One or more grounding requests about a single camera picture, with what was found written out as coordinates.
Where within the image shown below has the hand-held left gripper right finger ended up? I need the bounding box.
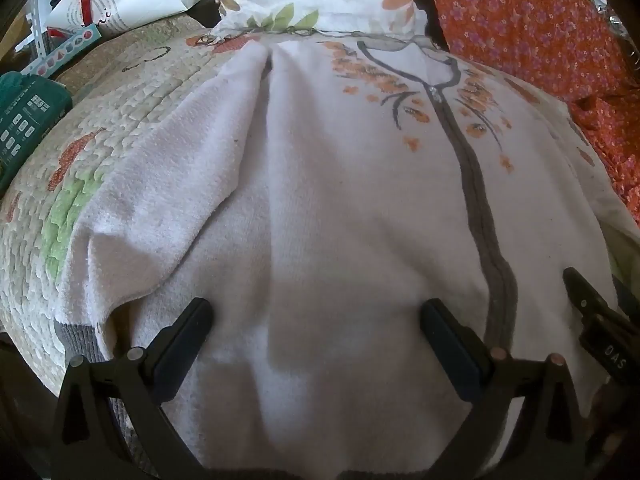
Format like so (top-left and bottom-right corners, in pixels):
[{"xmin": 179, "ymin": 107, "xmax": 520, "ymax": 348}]
[{"xmin": 420, "ymin": 298, "xmax": 601, "ymax": 480}]

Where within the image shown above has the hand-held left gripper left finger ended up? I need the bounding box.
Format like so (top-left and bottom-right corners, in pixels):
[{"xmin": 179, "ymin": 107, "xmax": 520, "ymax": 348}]
[{"xmin": 50, "ymin": 297, "xmax": 216, "ymax": 480}]

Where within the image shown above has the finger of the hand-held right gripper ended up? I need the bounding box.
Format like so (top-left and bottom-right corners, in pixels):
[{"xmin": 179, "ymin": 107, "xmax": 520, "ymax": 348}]
[{"xmin": 562, "ymin": 267, "xmax": 609, "ymax": 326}]

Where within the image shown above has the white zippered baby sleepsuit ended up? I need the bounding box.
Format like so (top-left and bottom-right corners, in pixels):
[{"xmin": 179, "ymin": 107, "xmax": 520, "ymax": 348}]
[{"xmin": 56, "ymin": 39, "xmax": 620, "ymax": 480}]

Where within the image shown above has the quilted heart-print blanket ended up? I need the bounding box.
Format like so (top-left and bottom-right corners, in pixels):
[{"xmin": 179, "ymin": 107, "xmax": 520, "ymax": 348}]
[{"xmin": 0, "ymin": 12, "xmax": 640, "ymax": 466}]

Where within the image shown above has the green box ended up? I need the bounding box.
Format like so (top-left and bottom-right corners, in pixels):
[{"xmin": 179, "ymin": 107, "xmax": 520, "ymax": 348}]
[{"xmin": 0, "ymin": 72, "xmax": 74, "ymax": 197}]

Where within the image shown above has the orange floral cloth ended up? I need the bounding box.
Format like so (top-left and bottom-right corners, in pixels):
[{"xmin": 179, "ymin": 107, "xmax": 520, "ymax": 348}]
[{"xmin": 414, "ymin": 0, "xmax": 640, "ymax": 211}]

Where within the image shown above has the colourful shapes strip box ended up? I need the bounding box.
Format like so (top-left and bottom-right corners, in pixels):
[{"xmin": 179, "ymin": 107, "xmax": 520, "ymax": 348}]
[{"xmin": 19, "ymin": 24, "xmax": 104, "ymax": 79}]

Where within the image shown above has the perforated metal bar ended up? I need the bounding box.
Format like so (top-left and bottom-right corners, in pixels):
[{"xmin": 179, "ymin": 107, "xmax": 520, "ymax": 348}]
[{"xmin": 27, "ymin": 2, "xmax": 52, "ymax": 61}]

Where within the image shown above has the white floral pillow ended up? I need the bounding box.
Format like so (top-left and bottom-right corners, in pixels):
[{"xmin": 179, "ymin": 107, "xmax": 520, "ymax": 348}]
[{"xmin": 209, "ymin": 0, "xmax": 432, "ymax": 45}]

